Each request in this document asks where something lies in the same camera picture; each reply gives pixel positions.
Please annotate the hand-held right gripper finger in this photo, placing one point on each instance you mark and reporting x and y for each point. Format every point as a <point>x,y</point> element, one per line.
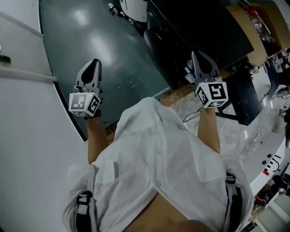
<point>194,64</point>
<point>213,65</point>

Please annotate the white power strip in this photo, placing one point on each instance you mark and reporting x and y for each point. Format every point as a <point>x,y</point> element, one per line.
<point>256,138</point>

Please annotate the white curved counter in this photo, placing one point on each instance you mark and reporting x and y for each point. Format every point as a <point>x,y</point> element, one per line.
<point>269,165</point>

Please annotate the brown cardboard box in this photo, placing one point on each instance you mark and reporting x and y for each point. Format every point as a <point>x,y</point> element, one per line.
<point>260,25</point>

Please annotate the small black device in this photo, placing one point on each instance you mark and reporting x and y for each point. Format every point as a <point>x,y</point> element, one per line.
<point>4,58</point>

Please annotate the small blue-labelled box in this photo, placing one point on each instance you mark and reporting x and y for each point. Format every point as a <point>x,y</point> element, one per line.
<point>189,77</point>

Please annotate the white round machine base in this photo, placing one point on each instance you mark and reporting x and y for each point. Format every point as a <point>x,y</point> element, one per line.
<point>134,9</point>

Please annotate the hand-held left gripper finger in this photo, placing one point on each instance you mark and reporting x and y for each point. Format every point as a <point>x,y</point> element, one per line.
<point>79,74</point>
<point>98,74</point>

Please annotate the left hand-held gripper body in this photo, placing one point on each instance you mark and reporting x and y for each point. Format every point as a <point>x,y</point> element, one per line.
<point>78,103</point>

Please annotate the black office chair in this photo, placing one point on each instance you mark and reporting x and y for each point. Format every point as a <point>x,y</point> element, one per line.
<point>156,45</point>

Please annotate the large black desk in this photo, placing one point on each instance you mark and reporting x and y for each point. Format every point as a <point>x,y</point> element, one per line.
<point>199,27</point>

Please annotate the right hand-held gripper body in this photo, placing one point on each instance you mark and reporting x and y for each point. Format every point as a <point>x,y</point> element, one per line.
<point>215,91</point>

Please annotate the person's right forearm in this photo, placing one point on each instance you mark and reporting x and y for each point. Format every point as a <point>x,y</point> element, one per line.
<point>208,129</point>

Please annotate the white cabinet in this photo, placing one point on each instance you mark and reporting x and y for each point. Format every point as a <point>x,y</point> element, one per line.
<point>20,45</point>

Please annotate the person's left forearm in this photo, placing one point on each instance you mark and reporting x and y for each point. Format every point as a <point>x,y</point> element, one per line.
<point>97,138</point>

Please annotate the black low cabinet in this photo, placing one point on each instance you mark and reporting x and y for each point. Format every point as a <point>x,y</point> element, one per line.
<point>242,99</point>

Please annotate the person's white shirt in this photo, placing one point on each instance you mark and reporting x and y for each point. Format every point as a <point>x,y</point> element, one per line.
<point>158,163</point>

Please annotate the white table with dark rim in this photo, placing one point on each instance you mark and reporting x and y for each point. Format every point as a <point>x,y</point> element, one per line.
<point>34,158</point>

